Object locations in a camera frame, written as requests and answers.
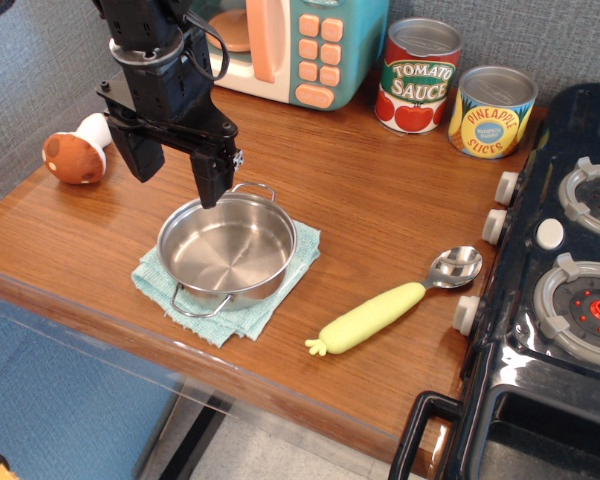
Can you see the grey stove knob middle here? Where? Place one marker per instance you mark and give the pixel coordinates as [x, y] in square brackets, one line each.
[493, 226]

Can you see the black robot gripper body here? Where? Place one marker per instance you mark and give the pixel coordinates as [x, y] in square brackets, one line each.
[166, 91]

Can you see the black toy stove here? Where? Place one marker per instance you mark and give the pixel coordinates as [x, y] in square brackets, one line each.
[530, 405]

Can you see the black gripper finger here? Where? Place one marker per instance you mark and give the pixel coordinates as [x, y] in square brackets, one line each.
[143, 156]
[214, 174]

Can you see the grey stove knob bottom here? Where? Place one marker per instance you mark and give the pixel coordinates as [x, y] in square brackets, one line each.
[465, 314]

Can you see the spoon with yellow-green handle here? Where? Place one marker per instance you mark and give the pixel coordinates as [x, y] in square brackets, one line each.
[453, 268]

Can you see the tomato sauce can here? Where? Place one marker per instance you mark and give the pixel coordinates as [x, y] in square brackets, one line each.
[420, 62]

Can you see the teal toy microwave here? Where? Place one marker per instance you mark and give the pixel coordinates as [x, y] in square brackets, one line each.
[313, 54]

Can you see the stainless steel pot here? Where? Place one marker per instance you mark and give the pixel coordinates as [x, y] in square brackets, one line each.
[228, 257]

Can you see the pineapple slices can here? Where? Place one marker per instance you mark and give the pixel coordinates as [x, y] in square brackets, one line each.
[492, 109]

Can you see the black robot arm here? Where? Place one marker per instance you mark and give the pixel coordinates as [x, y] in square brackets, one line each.
[142, 25]

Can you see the grey stove knob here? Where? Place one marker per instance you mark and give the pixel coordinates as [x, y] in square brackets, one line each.
[506, 188]
[465, 314]
[493, 226]

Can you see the grey stove knob top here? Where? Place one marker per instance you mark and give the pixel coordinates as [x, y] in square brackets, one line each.
[506, 188]

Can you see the teal folded cloth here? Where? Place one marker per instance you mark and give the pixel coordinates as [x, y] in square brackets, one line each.
[150, 278]

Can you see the brown white plush mushroom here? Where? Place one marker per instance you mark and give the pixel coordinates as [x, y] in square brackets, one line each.
[78, 157]

